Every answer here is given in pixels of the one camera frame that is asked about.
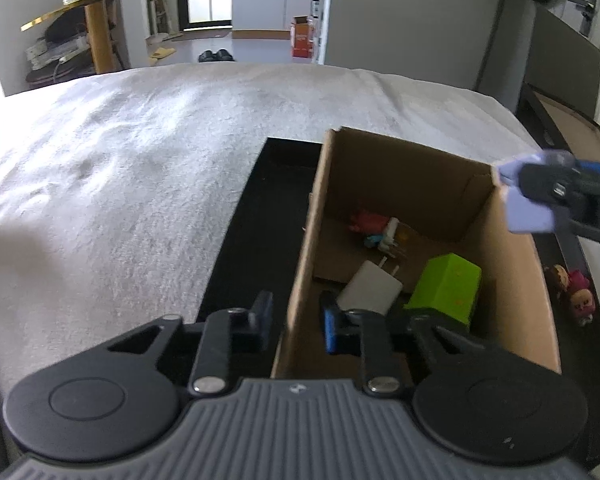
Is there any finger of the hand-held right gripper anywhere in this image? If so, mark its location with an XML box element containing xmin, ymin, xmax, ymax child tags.
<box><xmin>495</xmin><ymin>151</ymin><xmax>600</xmax><ymax>184</ymax></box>
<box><xmin>507</xmin><ymin>164</ymin><xmax>600</xmax><ymax>247</ymax></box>

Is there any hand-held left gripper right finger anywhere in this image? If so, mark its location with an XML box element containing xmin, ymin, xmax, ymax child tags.
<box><xmin>319</xmin><ymin>290</ymin><xmax>486</xmax><ymax>398</ymax></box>

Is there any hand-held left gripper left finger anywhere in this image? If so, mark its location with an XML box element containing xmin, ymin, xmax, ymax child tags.
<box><xmin>105</xmin><ymin>290</ymin><xmax>276</xmax><ymax>397</ymax></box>

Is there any white charger plug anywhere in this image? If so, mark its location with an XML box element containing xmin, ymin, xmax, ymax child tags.
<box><xmin>337</xmin><ymin>256</ymin><xmax>405</xmax><ymax>311</ymax></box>

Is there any cardboard box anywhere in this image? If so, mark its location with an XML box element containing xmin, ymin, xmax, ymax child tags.
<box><xmin>270</xmin><ymin>127</ymin><xmax>562</xmax><ymax>380</ymax></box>

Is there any black shallow tray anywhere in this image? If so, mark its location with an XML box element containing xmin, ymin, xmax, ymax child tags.
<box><xmin>196</xmin><ymin>136</ymin><xmax>600</xmax><ymax>466</ymax></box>

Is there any small blue red robot toy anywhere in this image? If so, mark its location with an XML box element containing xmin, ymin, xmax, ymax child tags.
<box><xmin>350</xmin><ymin>210</ymin><xmax>407</xmax><ymax>262</ymax></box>

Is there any green toy house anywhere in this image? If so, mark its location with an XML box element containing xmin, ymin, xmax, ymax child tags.
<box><xmin>404</xmin><ymin>254</ymin><xmax>482</xmax><ymax>333</ymax></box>

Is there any brown flat board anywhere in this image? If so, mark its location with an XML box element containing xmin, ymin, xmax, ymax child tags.
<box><xmin>535</xmin><ymin>92</ymin><xmax>600</xmax><ymax>161</ymax></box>

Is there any brown haired toy figure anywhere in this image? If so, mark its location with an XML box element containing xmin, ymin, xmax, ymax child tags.
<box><xmin>545</xmin><ymin>265</ymin><xmax>570</xmax><ymax>292</ymax></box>

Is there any pink toy figure with face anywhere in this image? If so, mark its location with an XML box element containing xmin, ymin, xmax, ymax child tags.
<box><xmin>570</xmin><ymin>290</ymin><xmax>597</xmax><ymax>327</ymax></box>

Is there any orange carton box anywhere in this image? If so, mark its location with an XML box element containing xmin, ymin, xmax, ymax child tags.
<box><xmin>290</xmin><ymin>16</ymin><xmax>315</xmax><ymax>58</ymax></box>

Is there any stack of items under table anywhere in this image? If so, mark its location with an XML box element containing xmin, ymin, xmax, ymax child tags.
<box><xmin>25</xmin><ymin>35</ymin><xmax>92</xmax><ymax>84</ymax></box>

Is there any round gold edged table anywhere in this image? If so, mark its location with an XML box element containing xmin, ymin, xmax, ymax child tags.
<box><xmin>21</xmin><ymin>0</ymin><xmax>173</xmax><ymax>75</ymax></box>

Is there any black door handle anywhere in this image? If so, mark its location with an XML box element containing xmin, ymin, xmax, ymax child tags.
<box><xmin>569</xmin><ymin>0</ymin><xmax>599</xmax><ymax>37</ymax></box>

